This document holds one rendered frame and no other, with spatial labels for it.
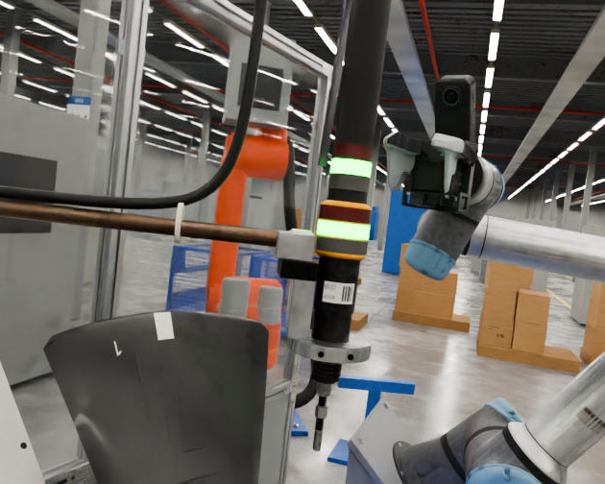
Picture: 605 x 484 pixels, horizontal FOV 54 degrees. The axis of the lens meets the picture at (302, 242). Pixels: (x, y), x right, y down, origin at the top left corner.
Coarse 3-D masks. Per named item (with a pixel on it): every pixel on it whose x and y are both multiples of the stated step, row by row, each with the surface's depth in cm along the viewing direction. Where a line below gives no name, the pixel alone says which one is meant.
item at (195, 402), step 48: (96, 336) 58; (144, 336) 59; (192, 336) 61; (240, 336) 63; (96, 384) 55; (144, 384) 56; (192, 384) 57; (240, 384) 59; (96, 432) 53; (144, 432) 54; (192, 432) 54; (240, 432) 55; (96, 480) 51; (144, 480) 52; (192, 480) 52; (240, 480) 53
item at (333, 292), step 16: (320, 256) 49; (320, 272) 49; (336, 272) 48; (352, 272) 48; (320, 288) 49; (336, 288) 48; (352, 288) 48; (320, 304) 48; (336, 304) 48; (352, 304) 49; (320, 320) 49; (336, 320) 48; (320, 336) 49; (336, 336) 48; (320, 368) 49; (336, 368) 49
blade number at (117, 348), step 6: (114, 336) 58; (120, 336) 58; (108, 342) 58; (114, 342) 58; (120, 342) 58; (126, 342) 58; (108, 348) 57; (114, 348) 57; (120, 348) 58; (126, 348) 58; (114, 354) 57; (120, 354) 57; (126, 354) 57; (114, 360) 57; (120, 360) 57
